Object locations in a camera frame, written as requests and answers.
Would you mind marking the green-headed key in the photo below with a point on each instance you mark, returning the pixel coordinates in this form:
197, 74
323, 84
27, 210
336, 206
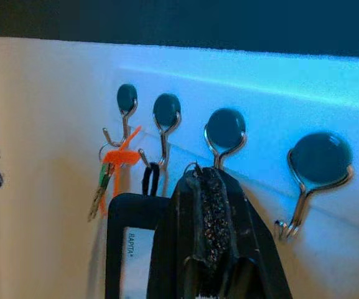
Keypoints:
104, 177

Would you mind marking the black framed card holder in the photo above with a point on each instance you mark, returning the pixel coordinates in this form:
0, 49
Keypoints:
114, 249

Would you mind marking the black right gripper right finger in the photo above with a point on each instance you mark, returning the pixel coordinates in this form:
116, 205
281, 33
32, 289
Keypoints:
247, 249

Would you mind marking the orange plastic seal tag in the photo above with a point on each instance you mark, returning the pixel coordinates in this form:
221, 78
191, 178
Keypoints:
120, 155

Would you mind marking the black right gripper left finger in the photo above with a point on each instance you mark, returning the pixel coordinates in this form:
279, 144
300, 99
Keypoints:
176, 243

